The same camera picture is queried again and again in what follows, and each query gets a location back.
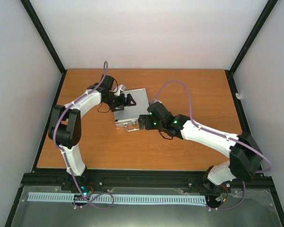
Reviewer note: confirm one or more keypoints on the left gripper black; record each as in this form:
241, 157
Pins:
122, 104

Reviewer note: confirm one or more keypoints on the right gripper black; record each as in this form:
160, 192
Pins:
142, 121

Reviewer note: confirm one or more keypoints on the aluminium poker case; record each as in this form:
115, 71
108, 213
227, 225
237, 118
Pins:
128, 118

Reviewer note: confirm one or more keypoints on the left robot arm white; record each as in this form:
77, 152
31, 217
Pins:
65, 120

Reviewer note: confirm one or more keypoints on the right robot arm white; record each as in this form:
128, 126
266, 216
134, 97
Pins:
244, 156

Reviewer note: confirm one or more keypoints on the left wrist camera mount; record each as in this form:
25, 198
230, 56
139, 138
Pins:
119, 90

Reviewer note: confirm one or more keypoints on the light blue cable duct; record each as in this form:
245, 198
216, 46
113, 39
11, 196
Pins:
121, 199

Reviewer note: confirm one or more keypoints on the black aluminium frame rail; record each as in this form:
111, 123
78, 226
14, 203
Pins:
101, 180

